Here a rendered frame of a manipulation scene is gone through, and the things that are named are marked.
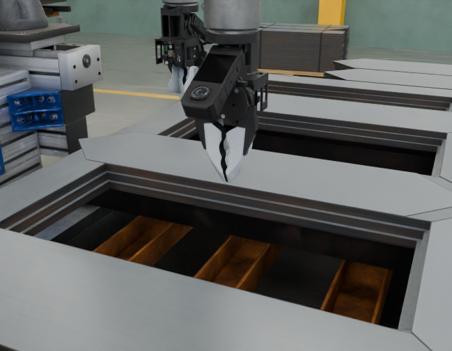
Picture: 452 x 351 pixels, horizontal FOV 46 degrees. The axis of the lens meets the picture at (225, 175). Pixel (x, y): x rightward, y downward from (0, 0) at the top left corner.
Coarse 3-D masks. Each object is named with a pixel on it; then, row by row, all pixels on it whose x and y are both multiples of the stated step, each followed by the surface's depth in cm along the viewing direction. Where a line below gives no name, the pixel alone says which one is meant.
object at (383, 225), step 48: (336, 96) 153; (384, 96) 148; (432, 96) 143; (384, 144) 118; (432, 144) 114; (96, 192) 93; (144, 192) 93; (192, 192) 90; (240, 192) 87; (384, 240) 78
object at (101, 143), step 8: (104, 136) 110; (112, 136) 110; (120, 136) 110; (128, 136) 110; (88, 144) 106; (96, 144) 106; (104, 144) 106; (112, 144) 106; (88, 152) 101; (96, 152) 101
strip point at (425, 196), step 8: (416, 176) 90; (416, 184) 87; (424, 184) 87; (432, 184) 87; (416, 192) 84; (424, 192) 84; (432, 192) 84; (440, 192) 84; (448, 192) 84; (408, 200) 82; (416, 200) 82; (424, 200) 82; (432, 200) 82; (440, 200) 82; (448, 200) 82; (408, 208) 79; (416, 208) 79; (424, 208) 79; (432, 208) 79; (440, 208) 79
